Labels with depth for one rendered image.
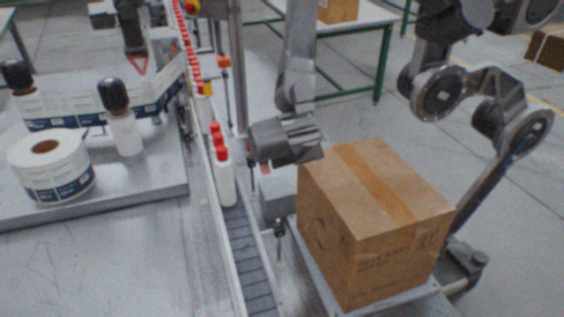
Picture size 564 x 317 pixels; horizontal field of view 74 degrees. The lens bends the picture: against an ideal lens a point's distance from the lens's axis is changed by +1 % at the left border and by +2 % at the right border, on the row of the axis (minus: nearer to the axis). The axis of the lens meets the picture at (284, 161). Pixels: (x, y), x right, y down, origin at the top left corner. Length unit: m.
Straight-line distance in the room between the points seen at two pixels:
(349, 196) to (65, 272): 0.79
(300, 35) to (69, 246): 0.90
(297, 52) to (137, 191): 0.78
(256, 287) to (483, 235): 1.77
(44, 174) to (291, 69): 0.85
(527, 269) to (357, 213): 1.74
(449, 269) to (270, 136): 1.44
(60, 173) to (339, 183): 0.82
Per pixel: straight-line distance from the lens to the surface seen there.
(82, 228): 1.30
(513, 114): 1.61
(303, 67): 0.67
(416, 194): 0.88
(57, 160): 1.26
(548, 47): 5.01
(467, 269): 1.92
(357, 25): 3.03
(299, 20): 0.71
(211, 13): 1.37
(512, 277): 2.37
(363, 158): 0.95
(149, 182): 1.30
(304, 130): 0.65
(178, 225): 1.20
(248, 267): 1.00
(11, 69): 1.57
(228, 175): 1.07
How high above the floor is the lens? 1.69
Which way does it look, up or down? 38 degrees down
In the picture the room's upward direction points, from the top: straight up
